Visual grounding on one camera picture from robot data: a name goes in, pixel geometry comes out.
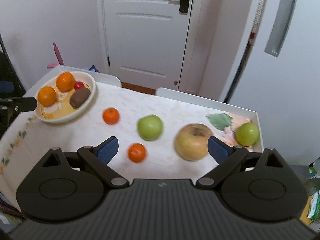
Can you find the large green apple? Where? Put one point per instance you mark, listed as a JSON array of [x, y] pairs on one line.
[[150, 127]]

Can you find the white door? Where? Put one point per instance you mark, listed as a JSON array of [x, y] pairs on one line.
[[144, 41]]

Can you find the large orange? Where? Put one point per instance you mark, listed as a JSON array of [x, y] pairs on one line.
[[47, 96], [65, 82]]

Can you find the white wardrobe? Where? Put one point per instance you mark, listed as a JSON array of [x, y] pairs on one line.
[[280, 80]]

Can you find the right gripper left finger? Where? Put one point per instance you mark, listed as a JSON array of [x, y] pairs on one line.
[[97, 159]]

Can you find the yellow apple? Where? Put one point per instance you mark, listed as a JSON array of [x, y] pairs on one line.
[[191, 142]]

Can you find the small green apple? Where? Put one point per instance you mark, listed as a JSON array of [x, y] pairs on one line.
[[247, 134]]

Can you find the floral tablecloth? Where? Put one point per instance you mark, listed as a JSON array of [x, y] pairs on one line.
[[28, 138]]

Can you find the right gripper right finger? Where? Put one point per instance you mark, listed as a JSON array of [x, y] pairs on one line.
[[228, 159]]

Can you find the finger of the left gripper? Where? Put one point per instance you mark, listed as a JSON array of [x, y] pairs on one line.
[[24, 104]]

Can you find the red cherry tomato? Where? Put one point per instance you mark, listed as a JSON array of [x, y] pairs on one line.
[[78, 85]]

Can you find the white duck pattern bowl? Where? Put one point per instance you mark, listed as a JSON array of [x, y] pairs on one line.
[[61, 111]]

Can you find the white tray right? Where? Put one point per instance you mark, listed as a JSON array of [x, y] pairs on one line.
[[205, 102]]

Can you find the pink mop handle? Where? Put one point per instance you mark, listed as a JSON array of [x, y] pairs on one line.
[[58, 57]]

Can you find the brown kiwi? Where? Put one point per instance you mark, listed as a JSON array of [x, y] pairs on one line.
[[79, 97]]

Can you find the small tangerine with stem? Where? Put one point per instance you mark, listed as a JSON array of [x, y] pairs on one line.
[[111, 116]]

